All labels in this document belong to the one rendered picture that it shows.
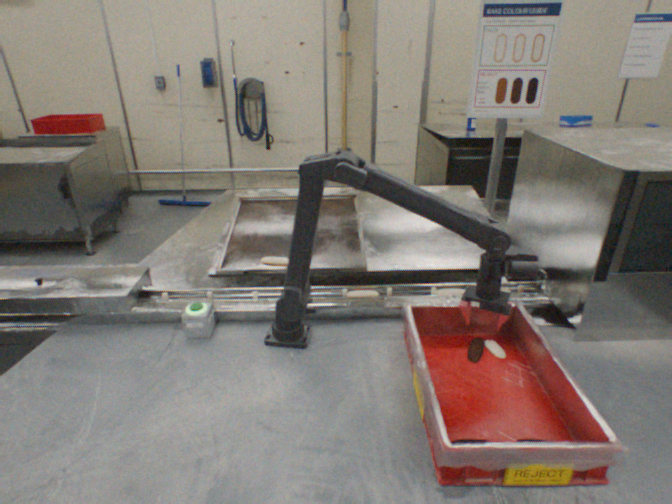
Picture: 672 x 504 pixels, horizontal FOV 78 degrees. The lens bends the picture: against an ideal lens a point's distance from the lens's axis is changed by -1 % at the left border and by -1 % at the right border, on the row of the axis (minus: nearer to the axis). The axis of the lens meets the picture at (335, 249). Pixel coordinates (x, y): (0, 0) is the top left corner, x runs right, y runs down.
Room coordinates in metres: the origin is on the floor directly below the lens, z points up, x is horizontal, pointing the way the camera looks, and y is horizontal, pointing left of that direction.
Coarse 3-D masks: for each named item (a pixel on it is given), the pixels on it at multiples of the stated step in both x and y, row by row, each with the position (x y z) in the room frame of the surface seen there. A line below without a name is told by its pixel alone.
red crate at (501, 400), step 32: (448, 352) 0.88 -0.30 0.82; (512, 352) 0.88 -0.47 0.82; (448, 384) 0.76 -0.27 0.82; (480, 384) 0.76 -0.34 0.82; (512, 384) 0.76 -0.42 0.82; (448, 416) 0.67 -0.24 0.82; (480, 416) 0.67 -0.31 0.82; (512, 416) 0.67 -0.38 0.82; (544, 416) 0.66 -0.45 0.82; (448, 480) 0.51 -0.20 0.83; (480, 480) 0.51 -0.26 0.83; (576, 480) 0.51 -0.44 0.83; (608, 480) 0.51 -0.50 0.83
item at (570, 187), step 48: (528, 144) 1.39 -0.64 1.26; (576, 144) 1.20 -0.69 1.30; (624, 144) 1.19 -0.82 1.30; (528, 192) 1.33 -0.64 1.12; (576, 192) 1.08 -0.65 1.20; (624, 192) 1.45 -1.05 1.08; (528, 240) 1.27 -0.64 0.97; (576, 240) 1.02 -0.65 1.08; (624, 240) 0.92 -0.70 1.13; (576, 288) 0.97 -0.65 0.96; (624, 288) 0.93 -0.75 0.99; (576, 336) 0.92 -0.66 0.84; (624, 336) 0.93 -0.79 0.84
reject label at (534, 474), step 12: (420, 408) 0.68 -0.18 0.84; (528, 468) 0.50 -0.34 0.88; (540, 468) 0.50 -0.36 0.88; (552, 468) 0.50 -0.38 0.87; (564, 468) 0.50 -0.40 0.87; (516, 480) 0.50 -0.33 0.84; (528, 480) 0.50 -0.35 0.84; (540, 480) 0.50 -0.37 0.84; (552, 480) 0.50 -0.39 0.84; (564, 480) 0.50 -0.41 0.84
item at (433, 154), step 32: (448, 128) 3.34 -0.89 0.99; (480, 128) 3.39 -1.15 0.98; (512, 128) 3.36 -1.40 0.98; (544, 128) 3.33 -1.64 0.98; (576, 128) 3.31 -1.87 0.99; (608, 128) 3.28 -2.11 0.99; (416, 160) 3.75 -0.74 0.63; (448, 160) 2.80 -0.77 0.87; (480, 160) 2.80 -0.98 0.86; (512, 160) 2.81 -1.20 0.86; (480, 192) 2.80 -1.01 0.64; (512, 192) 2.81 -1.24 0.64
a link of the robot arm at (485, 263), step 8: (480, 256) 0.89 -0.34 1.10; (480, 264) 0.88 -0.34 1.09; (488, 264) 0.86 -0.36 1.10; (496, 264) 0.86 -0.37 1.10; (504, 264) 0.90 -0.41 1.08; (480, 272) 0.88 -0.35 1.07; (488, 272) 0.86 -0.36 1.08; (496, 272) 0.86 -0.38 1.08; (488, 280) 0.87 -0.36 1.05; (496, 280) 0.86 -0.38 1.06
